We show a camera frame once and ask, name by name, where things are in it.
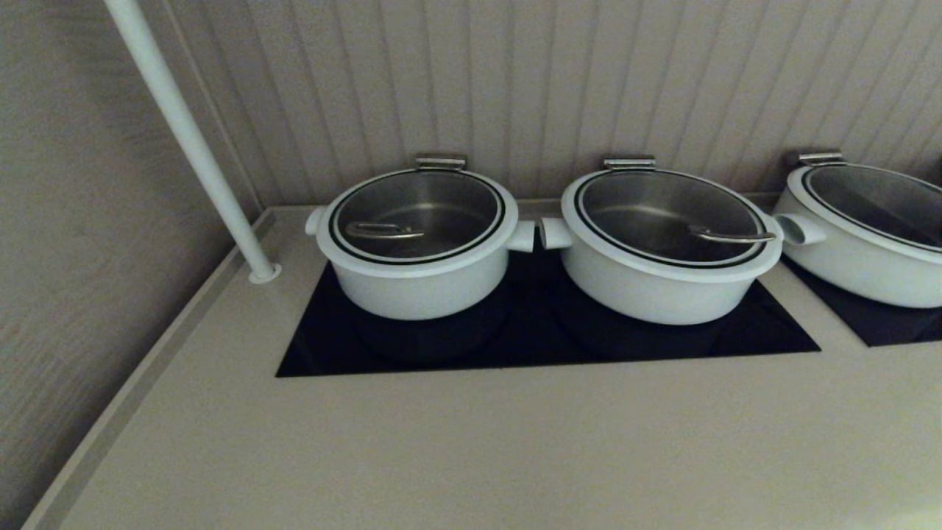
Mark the white round pipe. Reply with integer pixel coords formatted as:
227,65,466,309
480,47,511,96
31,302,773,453
103,0,282,285

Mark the small black glass cooktop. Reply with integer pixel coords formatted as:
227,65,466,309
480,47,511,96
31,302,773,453
782,254,942,347

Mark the white steel-lined pot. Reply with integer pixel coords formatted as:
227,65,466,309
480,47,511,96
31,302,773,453
539,215,782,326
305,205,536,322
775,184,942,309

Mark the glass lid with white rim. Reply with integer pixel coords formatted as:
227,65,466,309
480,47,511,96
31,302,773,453
791,149,942,264
316,155,520,281
561,155,787,285

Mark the large black glass cooktop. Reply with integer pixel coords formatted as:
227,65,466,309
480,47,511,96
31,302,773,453
275,241,823,379

